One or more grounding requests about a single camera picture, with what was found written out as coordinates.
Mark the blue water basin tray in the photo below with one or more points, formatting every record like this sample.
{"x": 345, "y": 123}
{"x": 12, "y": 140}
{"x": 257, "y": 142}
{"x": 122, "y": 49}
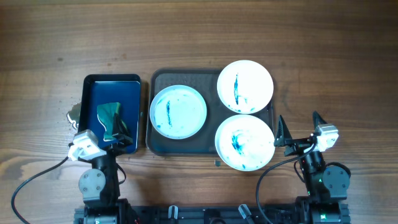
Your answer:
{"x": 101, "y": 89}

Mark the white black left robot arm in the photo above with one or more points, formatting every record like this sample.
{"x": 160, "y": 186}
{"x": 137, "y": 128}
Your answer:
{"x": 100, "y": 184}

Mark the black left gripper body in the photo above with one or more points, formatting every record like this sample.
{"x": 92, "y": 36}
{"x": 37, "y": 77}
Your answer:
{"x": 115, "y": 150}

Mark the dark grey serving tray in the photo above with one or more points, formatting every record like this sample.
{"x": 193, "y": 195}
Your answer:
{"x": 202, "y": 143}

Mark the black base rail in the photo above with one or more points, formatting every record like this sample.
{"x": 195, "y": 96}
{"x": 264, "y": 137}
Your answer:
{"x": 276, "y": 213}

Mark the green sponge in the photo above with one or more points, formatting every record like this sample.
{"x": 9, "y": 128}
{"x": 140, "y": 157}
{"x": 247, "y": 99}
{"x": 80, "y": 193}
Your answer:
{"x": 115, "y": 128}

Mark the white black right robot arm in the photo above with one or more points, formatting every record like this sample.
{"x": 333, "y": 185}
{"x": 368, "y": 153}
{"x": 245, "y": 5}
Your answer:
{"x": 326, "y": 183}

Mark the white plate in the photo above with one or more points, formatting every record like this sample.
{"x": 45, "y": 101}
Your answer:
{"x": 178, "y": 112}
{"x": 245, "y": 87}
{"x": 245, "y": 142}

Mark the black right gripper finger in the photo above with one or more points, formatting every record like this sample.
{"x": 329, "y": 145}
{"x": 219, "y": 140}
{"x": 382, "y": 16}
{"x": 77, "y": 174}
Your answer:
{"x": 317, "y": 119}
{"x": 282, "y": 136}

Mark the water puddle on table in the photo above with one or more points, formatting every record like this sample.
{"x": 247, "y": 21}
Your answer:
{"x": 73, "y": 116}

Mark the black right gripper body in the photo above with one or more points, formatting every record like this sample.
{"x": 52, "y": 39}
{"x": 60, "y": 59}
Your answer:
{"x": 299, "y": 145}

